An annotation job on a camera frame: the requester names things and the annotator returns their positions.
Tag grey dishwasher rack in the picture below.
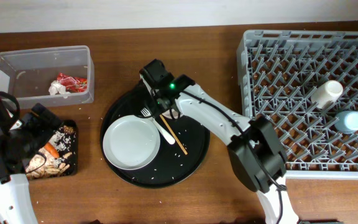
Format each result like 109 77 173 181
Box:
236 30 358 180

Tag wooden chopstick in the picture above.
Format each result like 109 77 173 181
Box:
160 115 188 155

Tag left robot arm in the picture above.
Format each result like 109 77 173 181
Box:
0 91 62 223

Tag rice and food scraps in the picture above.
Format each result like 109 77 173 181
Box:
25 126 74 180

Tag light blue cup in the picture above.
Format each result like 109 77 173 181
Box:
334 111 358 134

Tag black rectangular tray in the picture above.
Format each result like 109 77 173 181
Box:
23 119 79 181

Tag orange carrot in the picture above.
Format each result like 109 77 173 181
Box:
44 142 60 159

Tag grey plate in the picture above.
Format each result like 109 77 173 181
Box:
102 115 160 170

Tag white cup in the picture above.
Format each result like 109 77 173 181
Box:
311 80 344 109

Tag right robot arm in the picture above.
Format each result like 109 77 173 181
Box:
139 59 300 223

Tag brown food lump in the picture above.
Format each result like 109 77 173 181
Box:
63 125 75 134

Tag clear plastic bin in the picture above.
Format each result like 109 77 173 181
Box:
0 45 94 109

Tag red snack wrapper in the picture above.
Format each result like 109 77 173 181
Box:
57 73 88 93

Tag white tissue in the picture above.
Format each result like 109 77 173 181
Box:
48 81 70 95

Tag white plastic fork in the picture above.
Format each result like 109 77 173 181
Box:
140 108 176 145

